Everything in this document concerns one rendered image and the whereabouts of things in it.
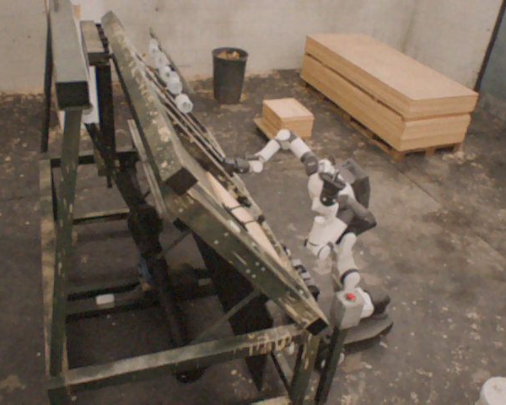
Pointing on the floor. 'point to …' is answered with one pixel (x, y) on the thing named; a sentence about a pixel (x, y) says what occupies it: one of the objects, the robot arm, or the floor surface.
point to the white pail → (501, 392)
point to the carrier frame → (230, 351)
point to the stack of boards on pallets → (387, 94)
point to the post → (331, 364)
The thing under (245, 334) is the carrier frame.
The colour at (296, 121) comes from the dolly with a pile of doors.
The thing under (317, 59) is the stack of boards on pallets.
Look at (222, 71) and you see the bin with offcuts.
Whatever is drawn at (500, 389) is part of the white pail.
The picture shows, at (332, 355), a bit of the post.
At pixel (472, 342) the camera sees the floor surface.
